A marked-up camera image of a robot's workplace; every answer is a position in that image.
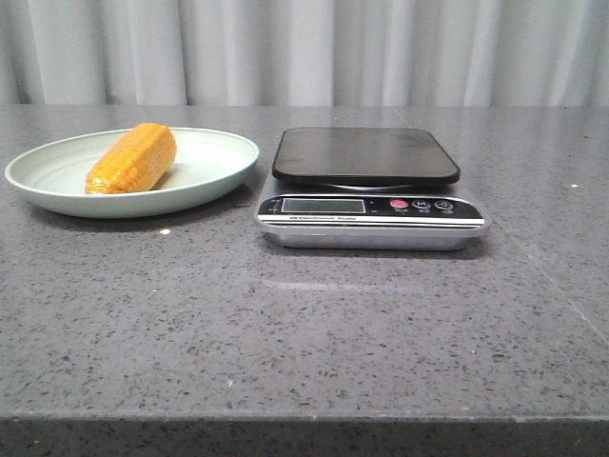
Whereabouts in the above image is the pale green plate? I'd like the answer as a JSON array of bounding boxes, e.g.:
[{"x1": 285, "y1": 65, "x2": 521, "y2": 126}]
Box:
[{"x1": 5, "y1": 128, "x2": 259, "y2": 219}]

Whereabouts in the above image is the yellow corn cob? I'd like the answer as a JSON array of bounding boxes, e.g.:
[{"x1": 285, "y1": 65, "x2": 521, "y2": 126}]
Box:
[{"x1": 85, "y1": 123, "x2": 177, "y2": 194}]

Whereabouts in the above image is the grey white curtain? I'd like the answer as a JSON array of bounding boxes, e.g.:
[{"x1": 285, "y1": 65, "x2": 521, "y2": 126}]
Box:
[{"x1": 1, "y1": 1, "x2": 608, "y2": 107}]

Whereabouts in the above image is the black silver kitchen scale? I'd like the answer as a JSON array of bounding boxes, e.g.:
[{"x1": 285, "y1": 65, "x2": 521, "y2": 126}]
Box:
[{"x1": 256, "y1": 128, "x2": 491, "y2": 251}]

